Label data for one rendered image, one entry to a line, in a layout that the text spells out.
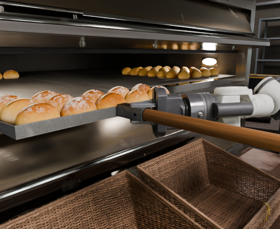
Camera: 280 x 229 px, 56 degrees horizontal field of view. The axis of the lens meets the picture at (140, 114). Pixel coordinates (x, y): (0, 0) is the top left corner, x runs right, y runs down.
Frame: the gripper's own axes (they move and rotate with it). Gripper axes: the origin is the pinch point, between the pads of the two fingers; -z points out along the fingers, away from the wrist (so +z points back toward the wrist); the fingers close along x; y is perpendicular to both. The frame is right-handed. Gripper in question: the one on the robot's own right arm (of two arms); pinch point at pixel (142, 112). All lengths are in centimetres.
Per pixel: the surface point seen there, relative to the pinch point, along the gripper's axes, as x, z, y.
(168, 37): 20.4, 18.7, -37.7
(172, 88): -3, 29, -63
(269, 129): -85, 222, -229
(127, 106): 1.5, -3.7, -1.1
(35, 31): 19.6, -24.8, -8.3
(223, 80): -3, 74, -92
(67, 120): 0.0, -17.8, 4.1
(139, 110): 1.1, -1.2, 2.5
